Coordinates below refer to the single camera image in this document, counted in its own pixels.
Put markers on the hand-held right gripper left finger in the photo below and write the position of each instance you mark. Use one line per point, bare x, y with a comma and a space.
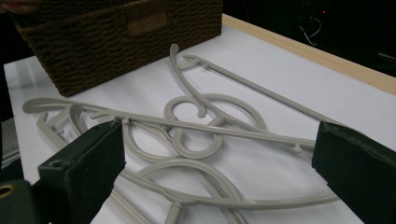
84, 168

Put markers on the brown woven basket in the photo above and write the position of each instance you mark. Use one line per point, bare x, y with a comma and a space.
102, 46

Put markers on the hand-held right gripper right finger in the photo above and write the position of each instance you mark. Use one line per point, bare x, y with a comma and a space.
358, 168

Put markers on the grey plastic clothes hanger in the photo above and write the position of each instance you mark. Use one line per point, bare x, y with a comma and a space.
218, 130
249, 84
280, 203

